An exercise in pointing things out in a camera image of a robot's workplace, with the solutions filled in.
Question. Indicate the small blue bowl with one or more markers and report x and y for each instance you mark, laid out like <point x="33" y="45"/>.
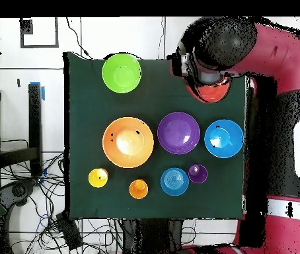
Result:
<point x="174" y="182"/>

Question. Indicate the black square frame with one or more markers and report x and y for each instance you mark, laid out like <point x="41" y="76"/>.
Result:
<point x="26" y="26"/>

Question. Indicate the purple cup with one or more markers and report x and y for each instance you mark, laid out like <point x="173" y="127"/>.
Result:
<point x="197" y="173"/>

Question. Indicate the dark green table cloth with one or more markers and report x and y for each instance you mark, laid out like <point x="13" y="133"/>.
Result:
<point x="91" y="105"/>

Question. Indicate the large blue bowl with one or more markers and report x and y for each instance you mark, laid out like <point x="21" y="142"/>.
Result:
<point x="224" y="139"/>

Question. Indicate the red bowl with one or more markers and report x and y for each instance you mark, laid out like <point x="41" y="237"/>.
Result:
<point x="210" y="94"/>

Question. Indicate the black metal stand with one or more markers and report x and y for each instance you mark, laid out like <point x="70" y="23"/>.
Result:
<point x="35" y="119"/>

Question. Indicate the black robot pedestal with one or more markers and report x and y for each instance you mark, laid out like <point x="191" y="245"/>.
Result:
<point x="152" y="235"/>

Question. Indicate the purple bowl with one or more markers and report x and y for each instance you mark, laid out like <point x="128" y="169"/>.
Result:
<point x="178" y="132"/>

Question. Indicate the blue tape strip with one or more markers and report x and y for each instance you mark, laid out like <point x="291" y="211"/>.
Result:
<point x="43" y="94"/>

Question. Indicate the large orange bowl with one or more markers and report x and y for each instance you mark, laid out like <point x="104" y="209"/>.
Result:
<point x="128" y="153"/>

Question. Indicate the black power strip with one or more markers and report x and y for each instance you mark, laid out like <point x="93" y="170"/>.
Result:
<point x="69" y="231"/>

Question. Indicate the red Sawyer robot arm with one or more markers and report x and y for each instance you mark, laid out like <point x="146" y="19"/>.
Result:
<point x="284" y="53"/>

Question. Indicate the yellow cup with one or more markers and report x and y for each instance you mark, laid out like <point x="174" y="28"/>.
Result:
<point x="98" y="176"/>

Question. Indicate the orange cup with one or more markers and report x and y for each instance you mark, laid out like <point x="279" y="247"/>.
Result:
<point x="138" y="189"/>

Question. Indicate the green bowl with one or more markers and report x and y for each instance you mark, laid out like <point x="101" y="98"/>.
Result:
<point x="121" y="73"/>

